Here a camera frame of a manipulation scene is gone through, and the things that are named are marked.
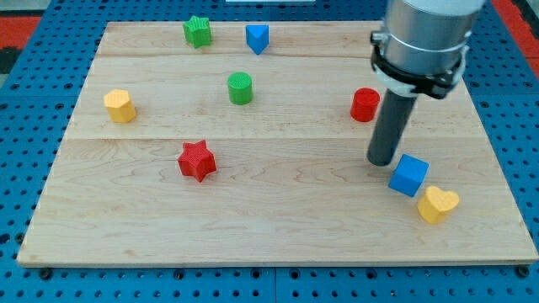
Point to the red cylinder block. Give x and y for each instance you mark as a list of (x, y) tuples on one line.
[(364, 104)]

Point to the light wooden board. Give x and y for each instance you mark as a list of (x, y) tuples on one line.
[(292, 185)]

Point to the blue triangle block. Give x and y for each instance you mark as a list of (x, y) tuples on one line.
[(257, 37)]

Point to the yellow hexagon block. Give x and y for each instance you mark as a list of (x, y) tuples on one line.
[(119, 106)]

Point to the blue cube block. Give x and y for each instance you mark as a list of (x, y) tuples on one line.
[(409, 175)]

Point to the green star block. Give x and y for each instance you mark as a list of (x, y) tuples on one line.
[(197, 31)]

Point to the green cylinder block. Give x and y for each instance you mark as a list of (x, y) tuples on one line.
[(240, 88)]

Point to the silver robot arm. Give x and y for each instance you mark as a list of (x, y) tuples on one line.
[(421, 46)]

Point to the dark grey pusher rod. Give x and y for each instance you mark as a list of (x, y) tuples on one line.
[(390, 124)]

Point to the yellow heart block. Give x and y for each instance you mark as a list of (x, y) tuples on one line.
[(437, 204)]

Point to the red star block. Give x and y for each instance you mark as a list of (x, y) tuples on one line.
[(196, 160)]

